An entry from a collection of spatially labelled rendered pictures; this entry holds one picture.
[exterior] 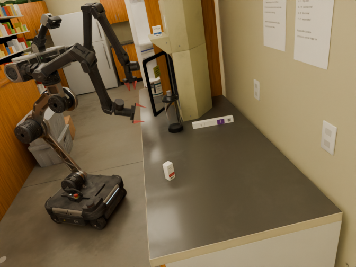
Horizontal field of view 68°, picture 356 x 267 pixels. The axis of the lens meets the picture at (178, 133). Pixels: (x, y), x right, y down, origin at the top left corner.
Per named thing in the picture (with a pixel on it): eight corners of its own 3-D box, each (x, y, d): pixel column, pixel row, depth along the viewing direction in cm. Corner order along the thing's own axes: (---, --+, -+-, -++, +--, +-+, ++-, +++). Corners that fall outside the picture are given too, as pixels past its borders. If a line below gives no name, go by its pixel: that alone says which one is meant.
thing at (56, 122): (69, 123, 390) (61, 103, 375) (59, 142, 336) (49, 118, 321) (41, 129, 387) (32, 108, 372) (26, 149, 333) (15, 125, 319)
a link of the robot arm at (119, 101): (108, 103, 182) (103, 112, 177) (109, 92, 173) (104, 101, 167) (124, 109, 183) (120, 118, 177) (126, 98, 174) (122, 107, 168)
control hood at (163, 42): (166, 46, 190) (163, 32, 186) (171, 53, 162) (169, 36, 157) (150, 49, 190) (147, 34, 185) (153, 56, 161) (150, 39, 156)
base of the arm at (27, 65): (33, 78, 174) (25, 60, 169) (42, 77, 171) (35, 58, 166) (23, 82, 167) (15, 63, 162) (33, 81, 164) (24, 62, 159)
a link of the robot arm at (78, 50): (80, 36, 144) (72, 47, 138) (98, 56, 152) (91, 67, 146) (37, 64, 168) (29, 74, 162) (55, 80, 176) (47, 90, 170)
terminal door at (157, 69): (175, 100, 208) (166, 49, 190) (154, 117, 185) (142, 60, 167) (174, 100, 208) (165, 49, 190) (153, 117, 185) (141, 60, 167)
